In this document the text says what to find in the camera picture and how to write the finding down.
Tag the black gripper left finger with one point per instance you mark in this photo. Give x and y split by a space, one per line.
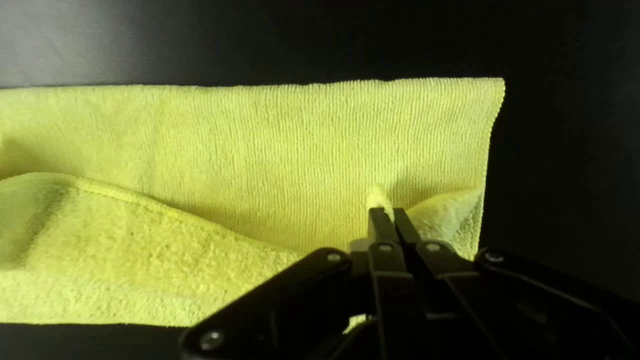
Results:
321 301

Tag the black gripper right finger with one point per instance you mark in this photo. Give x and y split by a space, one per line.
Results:
506 306

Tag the yellow towel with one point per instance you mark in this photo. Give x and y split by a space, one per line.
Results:
233 172

